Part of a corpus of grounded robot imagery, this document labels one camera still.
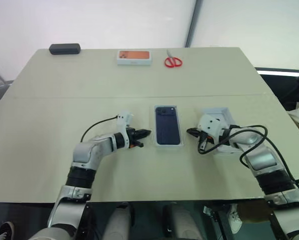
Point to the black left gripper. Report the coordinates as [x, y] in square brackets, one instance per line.
[133, 136]

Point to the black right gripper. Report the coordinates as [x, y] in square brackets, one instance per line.
[206, 140]

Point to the dark blue smartphone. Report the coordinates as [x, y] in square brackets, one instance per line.
[167, 127]

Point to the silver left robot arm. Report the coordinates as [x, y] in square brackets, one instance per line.
[87, 152]

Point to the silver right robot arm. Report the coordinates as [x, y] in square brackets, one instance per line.
[262, 157]

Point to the white phone box base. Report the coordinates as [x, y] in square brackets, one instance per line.
[169, 147]

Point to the orange printed phone box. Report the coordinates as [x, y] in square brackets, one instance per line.
[134, 56]

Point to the grey rounded leg cover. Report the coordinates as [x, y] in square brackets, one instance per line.
[182, 222]
[118, 222]

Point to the black side desk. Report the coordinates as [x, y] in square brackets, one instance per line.
[277, 87]

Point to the white sneaker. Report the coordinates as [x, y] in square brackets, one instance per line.
[235, 220]

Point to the black oblong case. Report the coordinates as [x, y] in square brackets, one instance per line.
[64, 49]

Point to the black sneaker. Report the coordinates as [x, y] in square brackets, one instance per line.
[5, 231]

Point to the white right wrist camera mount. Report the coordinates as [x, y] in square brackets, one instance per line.
[210, 123]

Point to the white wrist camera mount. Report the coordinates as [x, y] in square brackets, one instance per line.
[123, 118]
[210, 123]

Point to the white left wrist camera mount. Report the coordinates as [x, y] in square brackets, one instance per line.
[123, 118]

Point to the dark grey upright post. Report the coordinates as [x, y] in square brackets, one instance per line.
[193, 25]

